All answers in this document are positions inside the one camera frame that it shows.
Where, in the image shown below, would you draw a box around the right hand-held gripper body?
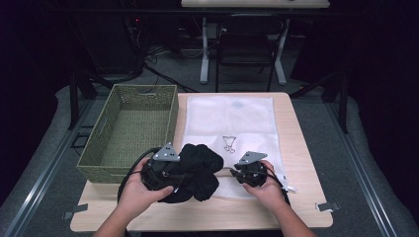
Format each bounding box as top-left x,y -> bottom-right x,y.
234,150 -> 269,189

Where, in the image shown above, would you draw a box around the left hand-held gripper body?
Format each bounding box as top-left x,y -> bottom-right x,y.
140,141 -> 182,193

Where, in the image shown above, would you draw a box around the black garment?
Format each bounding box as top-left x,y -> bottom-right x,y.
157,142 -> 225,204

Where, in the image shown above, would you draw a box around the green woven basket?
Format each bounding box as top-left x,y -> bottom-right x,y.
76,83 -> 180,185

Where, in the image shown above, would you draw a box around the white mesh laundry bag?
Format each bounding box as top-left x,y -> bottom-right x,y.
179,95 -> 297,200

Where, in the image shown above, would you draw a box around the person's left hand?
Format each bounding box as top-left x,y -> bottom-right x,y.
119,157 -> 175,215

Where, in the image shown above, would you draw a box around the person's right hand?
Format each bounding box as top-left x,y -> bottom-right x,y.
241,159 -> 289,212

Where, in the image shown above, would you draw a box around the grey tape strip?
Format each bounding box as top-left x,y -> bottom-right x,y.
314,200 -> 341,213
62,202 -> 89,221

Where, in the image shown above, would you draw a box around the black metal stand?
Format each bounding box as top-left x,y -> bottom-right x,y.
67,70 -> 115,131
289,70 -> 350,134

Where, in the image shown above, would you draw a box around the black folding chair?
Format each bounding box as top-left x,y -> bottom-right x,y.
214,13 -> 287,94

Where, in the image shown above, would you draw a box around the white-legged desk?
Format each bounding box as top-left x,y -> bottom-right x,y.
180,0 -> 331,86

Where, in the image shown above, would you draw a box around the dark equipment rack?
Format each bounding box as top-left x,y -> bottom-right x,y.
120,0 -> 146,77

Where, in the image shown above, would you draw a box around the left hand-held gripper cable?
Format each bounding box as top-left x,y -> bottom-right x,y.
117,146 -> 163,237

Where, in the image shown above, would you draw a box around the hand-held gripper cable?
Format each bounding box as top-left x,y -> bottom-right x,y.
117,146 -> 163,237
262,163 -> 293,207

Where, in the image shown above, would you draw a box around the right hand-held gripper cable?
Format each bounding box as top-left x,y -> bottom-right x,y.
262,163 -> 293,207

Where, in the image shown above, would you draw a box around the black floor cables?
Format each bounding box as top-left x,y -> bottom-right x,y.
142,44 -> 200,94

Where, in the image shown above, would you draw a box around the aluminium floor rail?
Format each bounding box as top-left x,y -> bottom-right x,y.
323,98 -> 401,237
2,98 -> 97,237

